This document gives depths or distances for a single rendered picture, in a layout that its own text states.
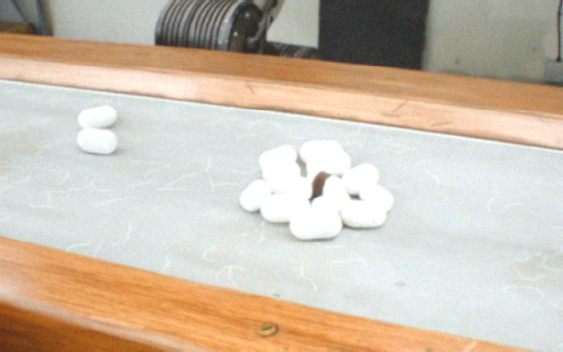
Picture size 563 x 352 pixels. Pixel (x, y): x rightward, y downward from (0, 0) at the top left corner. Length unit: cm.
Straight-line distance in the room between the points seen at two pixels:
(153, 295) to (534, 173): 34
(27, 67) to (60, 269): 45
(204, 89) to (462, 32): 195
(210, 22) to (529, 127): 47
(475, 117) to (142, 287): 38
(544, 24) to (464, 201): 208
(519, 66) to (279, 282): 225
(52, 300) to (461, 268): 25
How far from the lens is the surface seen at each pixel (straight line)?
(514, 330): 37
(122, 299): 34
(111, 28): 298
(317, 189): 46
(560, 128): 61
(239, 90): 64
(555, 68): 255
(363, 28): 251
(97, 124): 60
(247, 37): 90
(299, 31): 262
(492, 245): 44
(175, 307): 33
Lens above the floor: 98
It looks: 28 degrees down
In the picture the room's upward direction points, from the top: straight up
